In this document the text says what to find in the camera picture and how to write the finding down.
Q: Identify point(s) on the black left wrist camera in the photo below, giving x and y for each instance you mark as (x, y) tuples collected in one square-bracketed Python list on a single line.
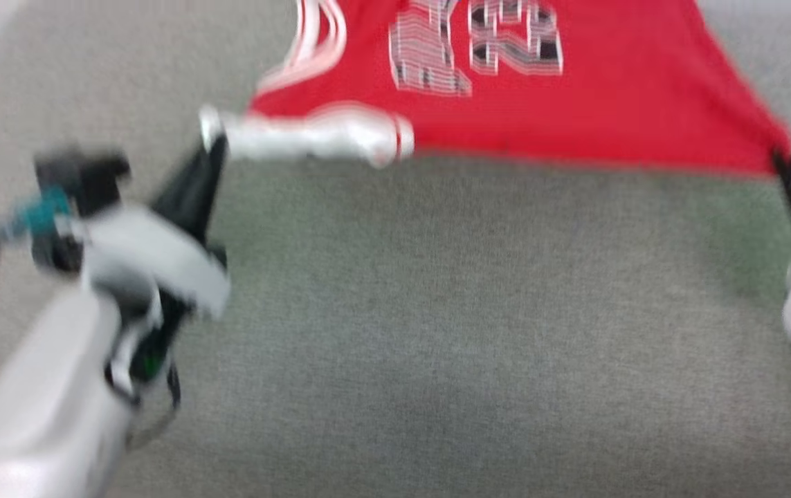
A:
[(91, 180)]

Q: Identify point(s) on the teal left camera connector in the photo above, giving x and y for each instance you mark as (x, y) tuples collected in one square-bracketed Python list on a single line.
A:
[(42, 214)]

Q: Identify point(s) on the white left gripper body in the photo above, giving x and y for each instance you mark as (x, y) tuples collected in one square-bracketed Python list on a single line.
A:
[(160, 256)]

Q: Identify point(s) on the grey fabric sofa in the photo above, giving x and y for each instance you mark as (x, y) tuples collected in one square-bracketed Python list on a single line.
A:
[(437, 311)]

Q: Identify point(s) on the red Bulls basketball jersey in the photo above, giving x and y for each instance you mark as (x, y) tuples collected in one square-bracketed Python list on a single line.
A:
[(575, 104)]

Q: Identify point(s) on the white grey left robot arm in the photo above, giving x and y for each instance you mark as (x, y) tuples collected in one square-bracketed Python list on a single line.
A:
[(42, 415)]

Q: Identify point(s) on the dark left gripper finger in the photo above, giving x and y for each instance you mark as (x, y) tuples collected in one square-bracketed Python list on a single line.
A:
[(194, 194)]

